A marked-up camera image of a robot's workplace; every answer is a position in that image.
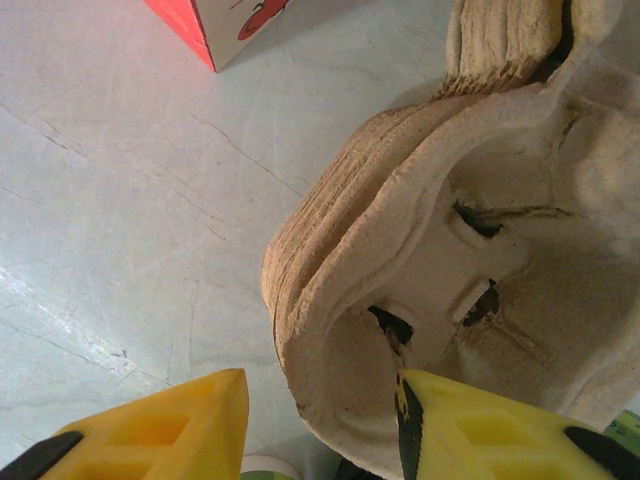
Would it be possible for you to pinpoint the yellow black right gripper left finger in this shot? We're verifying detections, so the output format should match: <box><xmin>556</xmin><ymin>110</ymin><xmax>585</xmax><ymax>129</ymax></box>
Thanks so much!
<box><xmin>0</xmin><ymin>368</ymin><xmax>250</xmax><ymax>480</ymax></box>

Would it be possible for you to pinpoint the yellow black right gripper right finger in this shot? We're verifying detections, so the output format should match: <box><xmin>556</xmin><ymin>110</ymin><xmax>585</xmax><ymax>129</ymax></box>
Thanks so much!
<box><xmin>394</xmin><ymin>369</ymin><xmax>640</xmax><ymax>480</ymax></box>

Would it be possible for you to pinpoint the white red paper bag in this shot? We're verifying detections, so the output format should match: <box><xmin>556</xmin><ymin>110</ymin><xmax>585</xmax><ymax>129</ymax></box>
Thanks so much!
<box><xmin>143</xmin><ymin>0</ymin><xmax>296</xmax><ymax>74</ymax></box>

